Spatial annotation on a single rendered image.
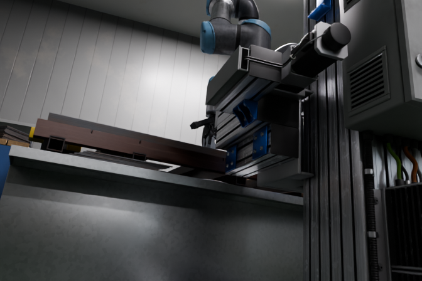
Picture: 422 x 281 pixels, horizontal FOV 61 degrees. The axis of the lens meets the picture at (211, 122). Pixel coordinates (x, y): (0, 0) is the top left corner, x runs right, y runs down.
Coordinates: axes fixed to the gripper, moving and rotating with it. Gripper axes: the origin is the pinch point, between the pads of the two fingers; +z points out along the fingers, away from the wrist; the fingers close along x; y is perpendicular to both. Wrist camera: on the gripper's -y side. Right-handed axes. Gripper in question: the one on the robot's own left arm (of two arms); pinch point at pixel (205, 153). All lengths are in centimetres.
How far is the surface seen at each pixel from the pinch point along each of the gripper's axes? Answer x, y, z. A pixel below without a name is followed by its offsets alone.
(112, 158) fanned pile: -29, -46, 17
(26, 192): -20, -68, 31
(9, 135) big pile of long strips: 14, -80, 6
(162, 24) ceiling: 252, 36, -233
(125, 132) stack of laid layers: -12.0, -39.9, 2.4
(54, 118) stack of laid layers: -12, -66, 3
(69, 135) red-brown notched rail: -16, -60, 9
